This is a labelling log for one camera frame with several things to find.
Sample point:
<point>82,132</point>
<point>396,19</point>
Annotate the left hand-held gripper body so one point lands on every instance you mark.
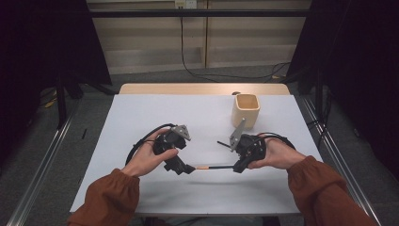
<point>172,139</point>

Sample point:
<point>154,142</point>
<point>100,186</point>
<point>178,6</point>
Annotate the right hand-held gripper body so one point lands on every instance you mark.
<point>252,147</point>

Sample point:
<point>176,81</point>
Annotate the black brush with orange end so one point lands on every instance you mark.
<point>216,167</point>

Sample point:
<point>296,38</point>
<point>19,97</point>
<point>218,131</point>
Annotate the black brush with square head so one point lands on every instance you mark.
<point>223,144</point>

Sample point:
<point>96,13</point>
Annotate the beige square cup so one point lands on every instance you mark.
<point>249,108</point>

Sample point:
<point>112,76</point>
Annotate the person's right hand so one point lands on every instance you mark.
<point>279,155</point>

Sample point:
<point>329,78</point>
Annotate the person's left hand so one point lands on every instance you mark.
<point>142,160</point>

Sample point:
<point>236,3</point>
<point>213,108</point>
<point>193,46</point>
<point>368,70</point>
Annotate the white table sheet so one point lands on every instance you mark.
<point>188,201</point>

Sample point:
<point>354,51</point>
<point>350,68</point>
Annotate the wooden table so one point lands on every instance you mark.
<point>188,88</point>

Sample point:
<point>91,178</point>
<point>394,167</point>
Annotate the small dark item on table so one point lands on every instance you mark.
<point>236,93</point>

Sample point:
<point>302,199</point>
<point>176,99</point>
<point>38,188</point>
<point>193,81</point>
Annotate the small black stick on floor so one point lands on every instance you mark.
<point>84,134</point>

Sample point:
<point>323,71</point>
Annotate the yellow floor item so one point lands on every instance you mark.
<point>50,103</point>

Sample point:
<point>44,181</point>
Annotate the black curtain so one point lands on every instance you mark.
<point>37,47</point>
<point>360,47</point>

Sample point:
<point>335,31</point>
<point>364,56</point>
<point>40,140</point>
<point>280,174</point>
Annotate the aluminium floor rail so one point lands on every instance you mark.
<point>329,142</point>
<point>40,175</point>

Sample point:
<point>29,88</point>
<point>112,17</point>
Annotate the black stand post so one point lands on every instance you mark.
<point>319,94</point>
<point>61,103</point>

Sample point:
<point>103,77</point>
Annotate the black horizontal frame bar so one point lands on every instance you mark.
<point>194,13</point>

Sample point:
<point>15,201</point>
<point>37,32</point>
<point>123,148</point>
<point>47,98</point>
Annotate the white wall socket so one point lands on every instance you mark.
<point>185,3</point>

